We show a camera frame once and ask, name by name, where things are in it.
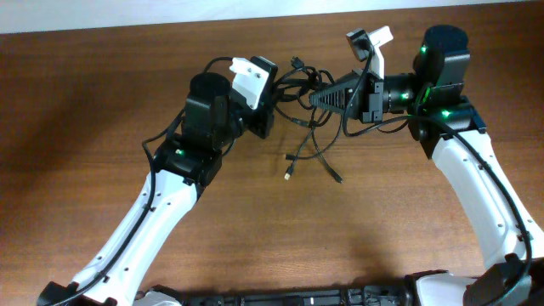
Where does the camera black cable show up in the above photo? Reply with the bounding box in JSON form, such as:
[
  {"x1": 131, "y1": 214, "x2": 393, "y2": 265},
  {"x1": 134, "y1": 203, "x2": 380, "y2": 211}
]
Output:
[
  {"x1": 50, "y1": 56, "x2": 235, "y2": 306},
  {"x1": 341, "y1": 40, "x2": 535, "y2": 306}
]

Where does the left camera black cable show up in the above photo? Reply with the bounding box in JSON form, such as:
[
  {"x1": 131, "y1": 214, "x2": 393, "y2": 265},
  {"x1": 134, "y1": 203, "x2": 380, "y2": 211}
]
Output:
[{"x1": 50, "y1": 56, "x2": 235, "y2": 306}]

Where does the right camera black cable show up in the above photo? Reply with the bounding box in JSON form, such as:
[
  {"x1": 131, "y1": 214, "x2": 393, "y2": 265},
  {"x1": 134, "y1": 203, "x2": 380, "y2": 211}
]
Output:
[{"x1": 341, "y1": 40, "x2": 535, "y2": 306}]

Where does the thin black USB cable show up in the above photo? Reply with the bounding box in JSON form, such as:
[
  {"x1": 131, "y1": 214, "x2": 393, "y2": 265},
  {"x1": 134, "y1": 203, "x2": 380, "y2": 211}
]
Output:
[{"x1": 283, "y1": 99, "x2": 343, "y2": 182}]

